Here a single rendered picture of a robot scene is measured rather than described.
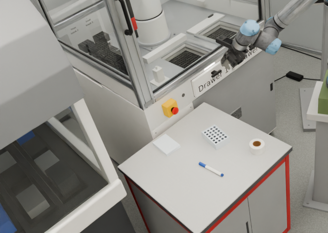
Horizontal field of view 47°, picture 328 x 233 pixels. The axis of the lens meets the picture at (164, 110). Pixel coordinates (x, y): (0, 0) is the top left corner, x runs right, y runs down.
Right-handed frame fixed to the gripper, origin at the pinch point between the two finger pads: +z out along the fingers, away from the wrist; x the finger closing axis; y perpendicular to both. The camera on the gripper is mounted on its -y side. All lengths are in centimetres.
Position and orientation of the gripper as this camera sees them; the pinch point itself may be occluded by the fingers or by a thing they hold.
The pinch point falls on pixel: (222, 63)
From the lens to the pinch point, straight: 202.4
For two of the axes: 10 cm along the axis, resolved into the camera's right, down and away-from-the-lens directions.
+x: 7.4, -5.3, 4.0
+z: -1.8, 4.1, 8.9
